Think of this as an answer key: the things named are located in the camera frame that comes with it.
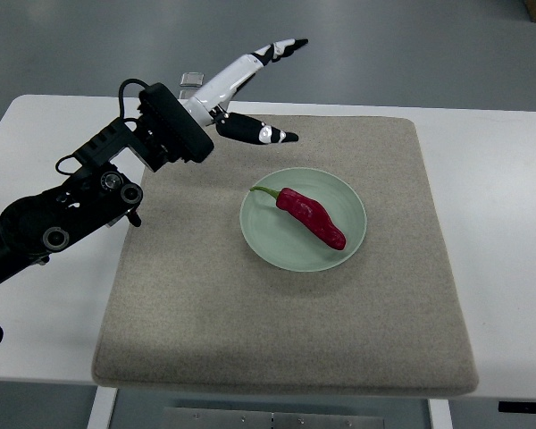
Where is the beige felt mat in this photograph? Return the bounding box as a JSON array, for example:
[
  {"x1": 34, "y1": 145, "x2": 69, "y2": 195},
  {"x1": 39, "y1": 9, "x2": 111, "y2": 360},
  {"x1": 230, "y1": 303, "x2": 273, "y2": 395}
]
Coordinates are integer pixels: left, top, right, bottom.
[{"x1": 92, "y1": 116, "x2": 478, "y2": 397}]

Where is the black control panel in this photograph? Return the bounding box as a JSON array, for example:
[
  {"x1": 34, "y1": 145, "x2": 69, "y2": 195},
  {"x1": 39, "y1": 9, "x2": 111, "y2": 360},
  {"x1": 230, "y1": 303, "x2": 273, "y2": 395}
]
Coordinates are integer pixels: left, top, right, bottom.
[{"x1": 498, "y1": 401, "x2": 536, "y2": 415}]

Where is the light green plate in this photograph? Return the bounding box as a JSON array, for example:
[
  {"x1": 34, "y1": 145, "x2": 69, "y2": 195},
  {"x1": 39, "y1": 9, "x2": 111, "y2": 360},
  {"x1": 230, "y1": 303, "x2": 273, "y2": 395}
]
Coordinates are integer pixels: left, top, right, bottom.
[{"x1": 239, "y1": 168, "x2": 367, "y2": 273}]

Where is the lower silver floor plate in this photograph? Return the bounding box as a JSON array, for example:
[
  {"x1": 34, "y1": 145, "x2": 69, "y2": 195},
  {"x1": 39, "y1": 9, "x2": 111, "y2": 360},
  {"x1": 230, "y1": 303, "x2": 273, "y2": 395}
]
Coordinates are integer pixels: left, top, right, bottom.
[{"x1": 179, "y1": 89, "x2": 200, "y2": 100}]

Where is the red chili pepper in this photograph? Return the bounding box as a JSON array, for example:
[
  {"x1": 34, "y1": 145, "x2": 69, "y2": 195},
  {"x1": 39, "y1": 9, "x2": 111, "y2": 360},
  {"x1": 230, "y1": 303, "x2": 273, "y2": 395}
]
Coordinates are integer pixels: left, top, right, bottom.
[{"x1": 249, "y1": 186, "x2": 347, "y2": 250}]

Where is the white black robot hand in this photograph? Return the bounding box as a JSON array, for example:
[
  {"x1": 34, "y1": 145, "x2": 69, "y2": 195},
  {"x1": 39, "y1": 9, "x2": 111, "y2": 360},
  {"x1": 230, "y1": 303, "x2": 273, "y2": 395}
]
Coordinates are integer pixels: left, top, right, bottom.
[{"x1": 184, "y1": 38, "x2": 308, "y2": 146}]

